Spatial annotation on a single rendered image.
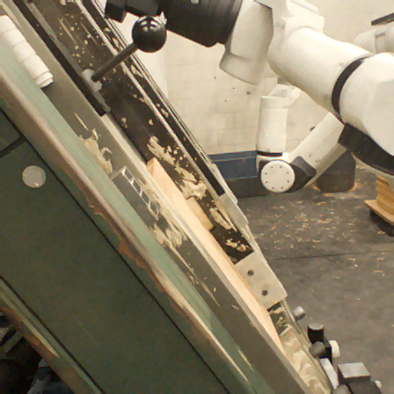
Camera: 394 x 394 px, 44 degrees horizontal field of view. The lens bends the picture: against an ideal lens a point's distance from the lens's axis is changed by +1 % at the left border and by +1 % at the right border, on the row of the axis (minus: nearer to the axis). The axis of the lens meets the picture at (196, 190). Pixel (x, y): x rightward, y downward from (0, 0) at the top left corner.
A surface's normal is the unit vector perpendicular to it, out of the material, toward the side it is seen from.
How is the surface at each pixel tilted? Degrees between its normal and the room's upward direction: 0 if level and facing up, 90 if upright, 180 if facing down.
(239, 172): 90
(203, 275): 90
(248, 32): 99
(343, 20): 90
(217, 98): 90
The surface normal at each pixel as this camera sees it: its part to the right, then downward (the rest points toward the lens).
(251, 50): 0.00, 0.40
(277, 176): -0.28, 0.26
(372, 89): -0.69, 0.15
